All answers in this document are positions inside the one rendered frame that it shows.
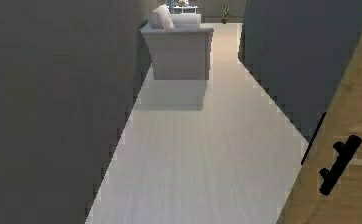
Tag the grey sofa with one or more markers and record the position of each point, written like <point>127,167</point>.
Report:
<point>179,53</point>

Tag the white sofa cushion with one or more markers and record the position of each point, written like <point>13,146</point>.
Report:
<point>161,16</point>

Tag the green house plant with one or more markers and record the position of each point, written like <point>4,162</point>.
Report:
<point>225,14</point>

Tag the light wooden room door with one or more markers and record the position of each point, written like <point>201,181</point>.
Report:
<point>349,160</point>

